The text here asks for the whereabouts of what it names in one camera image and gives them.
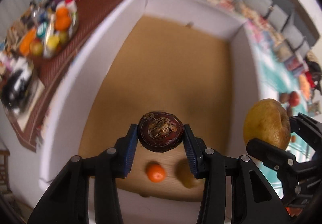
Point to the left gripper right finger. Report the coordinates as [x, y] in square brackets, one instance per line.
[194, 149]

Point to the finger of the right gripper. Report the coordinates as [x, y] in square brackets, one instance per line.
[306, 128]
[272, 156]

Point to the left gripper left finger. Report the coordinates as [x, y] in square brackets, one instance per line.
[125, 152]

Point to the purple sweet potato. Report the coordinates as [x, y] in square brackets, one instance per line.
[284, 97]
[290, 111]

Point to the yellow apple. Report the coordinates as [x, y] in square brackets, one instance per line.
[268, 121]

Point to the dark mangosteen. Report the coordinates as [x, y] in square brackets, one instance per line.
[160, 131]

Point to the orange tangerine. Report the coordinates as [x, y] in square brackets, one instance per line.
[155, 173]

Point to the red apple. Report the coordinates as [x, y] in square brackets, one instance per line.
[294, 99]

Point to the green brown round fruit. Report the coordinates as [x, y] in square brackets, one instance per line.
[185, 176]

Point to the orange book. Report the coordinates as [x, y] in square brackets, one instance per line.
[305, 87]

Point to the teal checkered tablecloth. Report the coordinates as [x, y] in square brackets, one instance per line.
[274, 78]

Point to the black bag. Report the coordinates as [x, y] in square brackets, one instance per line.
[314, 75]

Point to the rightmost grey cushion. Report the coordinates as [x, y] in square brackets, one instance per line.
[297, 43]

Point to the grey cushion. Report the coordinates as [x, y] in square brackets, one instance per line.
[279, 13]
[297, 43]

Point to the white box with cardboard bottom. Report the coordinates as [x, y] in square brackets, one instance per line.
[184, 57]

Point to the fruit plate on side table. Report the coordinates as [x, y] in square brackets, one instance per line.
[50, 26]

